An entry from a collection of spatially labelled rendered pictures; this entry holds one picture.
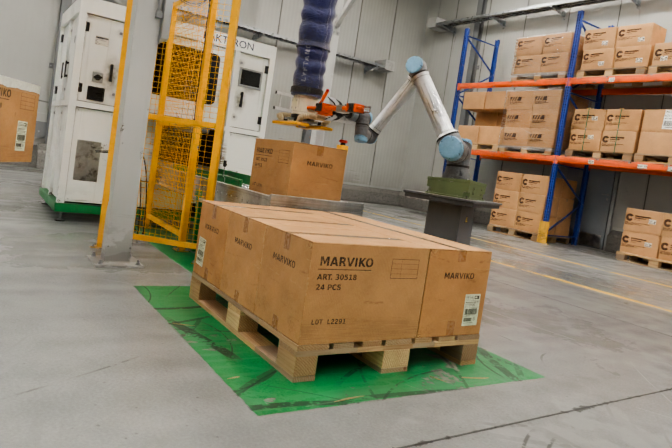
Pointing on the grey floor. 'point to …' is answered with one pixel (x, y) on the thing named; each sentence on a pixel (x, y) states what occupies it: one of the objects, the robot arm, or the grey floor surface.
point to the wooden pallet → (239, 322)
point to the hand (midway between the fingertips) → (326, 108)
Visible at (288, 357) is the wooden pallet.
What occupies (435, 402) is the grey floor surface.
